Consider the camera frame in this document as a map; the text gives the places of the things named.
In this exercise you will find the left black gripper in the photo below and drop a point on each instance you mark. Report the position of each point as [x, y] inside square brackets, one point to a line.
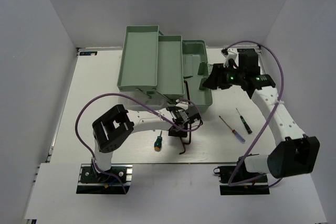
[181, 133]

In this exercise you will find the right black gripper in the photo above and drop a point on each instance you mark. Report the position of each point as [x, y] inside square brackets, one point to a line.
[216, 77]

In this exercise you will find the long brown hex key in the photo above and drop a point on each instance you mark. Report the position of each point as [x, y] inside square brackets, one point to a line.
[189, 139]

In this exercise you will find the green orange stubby screwdriver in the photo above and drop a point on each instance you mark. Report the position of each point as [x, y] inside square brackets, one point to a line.
[158, 142]

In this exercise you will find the small brown hex key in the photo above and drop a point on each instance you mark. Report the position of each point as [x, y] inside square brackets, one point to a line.
[184, 147]

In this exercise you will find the blue handled precision screwdriver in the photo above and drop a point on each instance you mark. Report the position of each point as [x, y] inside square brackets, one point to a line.
[235, 133]

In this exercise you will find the black green precision screwdriver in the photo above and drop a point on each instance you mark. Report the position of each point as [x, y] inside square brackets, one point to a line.
[247, 127]

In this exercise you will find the green toolbox with clear lid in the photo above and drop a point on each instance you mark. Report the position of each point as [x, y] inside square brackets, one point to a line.
[154, 66]

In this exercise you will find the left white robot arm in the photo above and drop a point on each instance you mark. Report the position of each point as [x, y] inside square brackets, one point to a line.
[112, 129]

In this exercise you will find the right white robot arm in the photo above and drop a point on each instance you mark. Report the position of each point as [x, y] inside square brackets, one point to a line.
[295, 152]

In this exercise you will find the right blue table label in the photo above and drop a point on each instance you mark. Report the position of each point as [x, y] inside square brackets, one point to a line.
[242, 50]

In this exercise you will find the blue table label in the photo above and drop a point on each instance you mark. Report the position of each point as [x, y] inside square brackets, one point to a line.
[242, 50]
[88, 53]

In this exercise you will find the left blue table label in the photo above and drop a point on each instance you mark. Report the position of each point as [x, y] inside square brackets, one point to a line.
[88, 53]

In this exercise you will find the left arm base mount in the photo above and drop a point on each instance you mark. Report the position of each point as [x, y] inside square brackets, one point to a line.
[94, 183]

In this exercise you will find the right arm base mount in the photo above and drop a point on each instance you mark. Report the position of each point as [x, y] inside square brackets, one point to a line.
[243, 183]

